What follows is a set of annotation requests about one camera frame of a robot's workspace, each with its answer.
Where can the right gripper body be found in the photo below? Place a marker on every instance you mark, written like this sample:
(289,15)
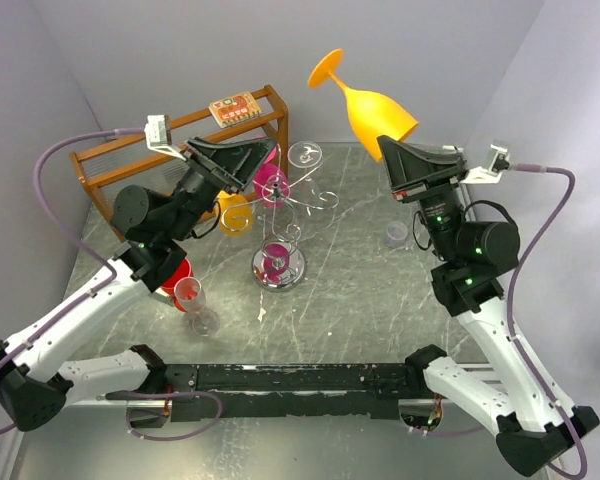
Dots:
(438,184)

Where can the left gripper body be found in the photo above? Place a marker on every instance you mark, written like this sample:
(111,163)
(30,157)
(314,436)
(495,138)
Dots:
(202,163)

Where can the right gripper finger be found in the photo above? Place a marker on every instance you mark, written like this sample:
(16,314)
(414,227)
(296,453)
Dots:
(435,150)
(393,150)

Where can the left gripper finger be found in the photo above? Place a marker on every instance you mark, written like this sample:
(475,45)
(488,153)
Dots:
(250,151)
(235,178)

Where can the pink wine glass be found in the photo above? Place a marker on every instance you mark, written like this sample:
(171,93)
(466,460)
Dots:
(270,183)

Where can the orange wine glass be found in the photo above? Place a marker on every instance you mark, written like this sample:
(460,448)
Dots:
(236,217)
(370,114)

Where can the orange wine glass front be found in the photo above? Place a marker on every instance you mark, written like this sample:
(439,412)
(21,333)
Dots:
(370,114)

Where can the clear wine glass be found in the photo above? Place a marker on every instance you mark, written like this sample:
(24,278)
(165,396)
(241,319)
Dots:
(305,158)
(191,297)

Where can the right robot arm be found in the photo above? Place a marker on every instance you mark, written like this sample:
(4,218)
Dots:
(534,422)

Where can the wooden shelf rack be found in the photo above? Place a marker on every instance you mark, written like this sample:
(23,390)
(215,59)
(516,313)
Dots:
(106,169)

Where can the chrome wine glass rack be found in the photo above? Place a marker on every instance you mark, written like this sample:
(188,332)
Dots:
(278,264)

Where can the orange spiral notebook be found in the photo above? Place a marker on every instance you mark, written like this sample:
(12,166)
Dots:
(235,109)

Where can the small clear purple cup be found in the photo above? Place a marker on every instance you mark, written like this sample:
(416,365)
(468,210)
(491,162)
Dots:
(396,234)

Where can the red plastic cup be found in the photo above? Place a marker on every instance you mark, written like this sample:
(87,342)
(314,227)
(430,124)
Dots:
(184,270)

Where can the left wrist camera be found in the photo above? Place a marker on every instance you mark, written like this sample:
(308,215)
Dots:
(158,137)

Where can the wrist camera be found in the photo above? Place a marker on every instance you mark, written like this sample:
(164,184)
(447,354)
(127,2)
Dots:
(158,137)
(498,161)

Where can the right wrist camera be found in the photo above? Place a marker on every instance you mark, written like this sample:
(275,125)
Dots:
(498,161)

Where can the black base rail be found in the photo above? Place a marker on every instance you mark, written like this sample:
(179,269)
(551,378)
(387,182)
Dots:
(376,390)

